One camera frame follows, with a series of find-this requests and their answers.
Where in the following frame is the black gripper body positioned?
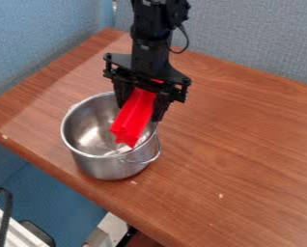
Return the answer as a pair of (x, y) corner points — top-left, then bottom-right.
(103, 0), (191, 102)

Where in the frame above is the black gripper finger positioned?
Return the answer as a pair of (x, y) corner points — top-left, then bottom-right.
(113, 79), (135, 107)
(153, 93), (173, 123)

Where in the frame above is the grey metal table frame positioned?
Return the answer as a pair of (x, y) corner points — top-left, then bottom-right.
(82, 212), (138, 247)

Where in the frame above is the metal pot with handle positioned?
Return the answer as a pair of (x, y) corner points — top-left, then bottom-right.
(59, 92), (162, 180)

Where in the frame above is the white appliance at bottom left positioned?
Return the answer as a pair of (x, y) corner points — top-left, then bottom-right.
(0, 209), (46, 247)

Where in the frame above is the black cable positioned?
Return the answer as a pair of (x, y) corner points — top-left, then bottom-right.
(0, 186), (15, 247)

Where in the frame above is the black object under table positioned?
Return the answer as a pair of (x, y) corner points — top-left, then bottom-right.
(19, 220), (57, 247)

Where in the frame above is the red plastic block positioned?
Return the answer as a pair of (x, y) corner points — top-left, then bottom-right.
(110, 88), (157, 148)

